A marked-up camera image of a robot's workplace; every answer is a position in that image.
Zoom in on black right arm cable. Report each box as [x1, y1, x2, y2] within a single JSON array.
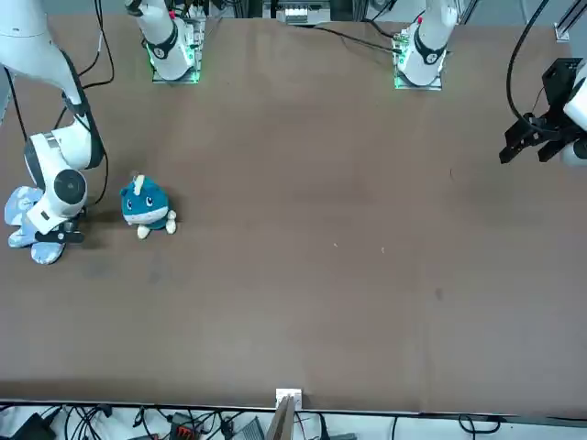
[[0, 63, 29, 143], [75, 0, 116, 205]]

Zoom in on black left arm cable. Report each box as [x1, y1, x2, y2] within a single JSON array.
[[506, 0, 551, 127]]

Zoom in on white post bracket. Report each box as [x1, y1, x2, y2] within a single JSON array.
[[274, 388, 304, 409]]

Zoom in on blue patterned oven mitt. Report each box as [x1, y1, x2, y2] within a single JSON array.
[[7, 214, 66, 266], [4, 184, 47, 228]]

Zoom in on aluminium corner extrusion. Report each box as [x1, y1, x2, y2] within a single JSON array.
[[553, 0, 583, 42]]

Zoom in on aluminium camera post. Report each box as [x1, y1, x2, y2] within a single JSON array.
[[265, 393, 297, 440]]

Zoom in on grey power strip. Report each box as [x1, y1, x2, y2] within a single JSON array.
[[277, 5, 314, 27]]

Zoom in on small blue plush doll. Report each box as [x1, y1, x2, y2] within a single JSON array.
[[119, 171, 179, 239]]

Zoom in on black hub with red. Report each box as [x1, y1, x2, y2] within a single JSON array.
[[169, 412, 196, 436]]

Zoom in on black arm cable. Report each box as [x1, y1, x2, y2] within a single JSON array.
[[75, 0, 116, 205], [0, 63, 29, 143], [506, 0, 551, 127]]

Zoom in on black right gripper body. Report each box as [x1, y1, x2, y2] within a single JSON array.
[[34, 227, 87, 245]]

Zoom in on black cable across table edge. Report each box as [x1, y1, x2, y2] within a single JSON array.
[[300, 22, 403, 52]]

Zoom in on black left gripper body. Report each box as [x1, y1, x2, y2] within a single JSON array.
[[534, 57, 587, 135]]

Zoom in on black power brick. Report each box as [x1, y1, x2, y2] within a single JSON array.
[[0, 412, 56, 440]]

